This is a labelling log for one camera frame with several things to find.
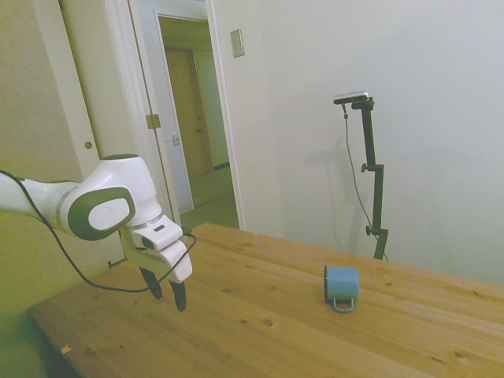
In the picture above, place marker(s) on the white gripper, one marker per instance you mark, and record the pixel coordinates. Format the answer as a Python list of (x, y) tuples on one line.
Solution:
[(175, 262)]

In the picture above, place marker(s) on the blue enamel mug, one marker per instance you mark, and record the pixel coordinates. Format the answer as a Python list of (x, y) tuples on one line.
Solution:
[(342, 283)]

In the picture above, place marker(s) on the metal door latch plate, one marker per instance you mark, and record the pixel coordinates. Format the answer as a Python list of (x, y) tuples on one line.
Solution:
[(175, 139)]

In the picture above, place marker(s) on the brass door knob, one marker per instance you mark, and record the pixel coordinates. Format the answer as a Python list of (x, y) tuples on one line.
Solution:
[(88, 145)]

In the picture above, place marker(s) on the brass door hinge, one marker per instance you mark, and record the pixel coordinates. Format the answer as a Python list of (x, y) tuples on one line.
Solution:
[(153, 121)]

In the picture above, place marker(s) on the brown wooden hallway door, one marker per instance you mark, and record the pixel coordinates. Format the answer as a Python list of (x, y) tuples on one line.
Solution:
[(189, 118)]

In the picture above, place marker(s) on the white open door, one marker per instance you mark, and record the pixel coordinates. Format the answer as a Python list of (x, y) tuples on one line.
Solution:
[(98, 78)]

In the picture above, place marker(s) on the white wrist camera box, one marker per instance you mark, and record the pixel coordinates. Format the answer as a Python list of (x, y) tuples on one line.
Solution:
[(157, 234)]

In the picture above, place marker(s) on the black camera stand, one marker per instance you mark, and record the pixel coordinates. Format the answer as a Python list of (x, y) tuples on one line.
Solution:
[(351, 157), (376, 189)]

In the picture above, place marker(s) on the beige wall switch plate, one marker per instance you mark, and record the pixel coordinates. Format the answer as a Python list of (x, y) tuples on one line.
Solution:
[(236, 43)]

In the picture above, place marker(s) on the silver black exterior camera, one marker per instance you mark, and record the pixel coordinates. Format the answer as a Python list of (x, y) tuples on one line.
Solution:
[(351, 97)]

